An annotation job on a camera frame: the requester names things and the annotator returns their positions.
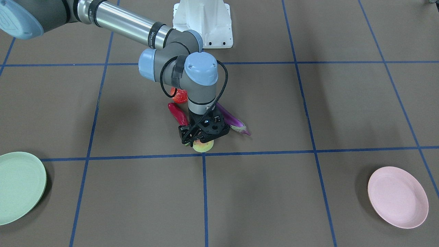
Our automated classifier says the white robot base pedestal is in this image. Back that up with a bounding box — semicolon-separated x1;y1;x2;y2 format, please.
173;0;234;49

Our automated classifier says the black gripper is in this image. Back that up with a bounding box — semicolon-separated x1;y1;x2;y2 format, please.
179;109;230;144

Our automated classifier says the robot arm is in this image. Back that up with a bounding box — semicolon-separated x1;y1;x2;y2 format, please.
0;0;230;144

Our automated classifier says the red chili pepper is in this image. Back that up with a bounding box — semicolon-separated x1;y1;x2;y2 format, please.
168;103;189;126

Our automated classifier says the pink yellow peach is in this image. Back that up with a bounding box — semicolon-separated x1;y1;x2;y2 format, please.
193;140;214;153

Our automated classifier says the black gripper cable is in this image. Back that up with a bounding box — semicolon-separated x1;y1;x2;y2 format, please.
160;57;228;143

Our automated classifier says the red pomegranate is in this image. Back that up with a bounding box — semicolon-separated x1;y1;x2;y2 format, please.
170;87;188;104

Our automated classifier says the purple eggplant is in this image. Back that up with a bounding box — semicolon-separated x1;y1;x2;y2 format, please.
215;103;251;136

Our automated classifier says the pink plate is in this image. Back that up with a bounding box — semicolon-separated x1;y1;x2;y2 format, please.
367;166;429;229

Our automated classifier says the green plate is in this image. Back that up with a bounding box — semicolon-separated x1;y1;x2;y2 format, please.
0;152;47;225

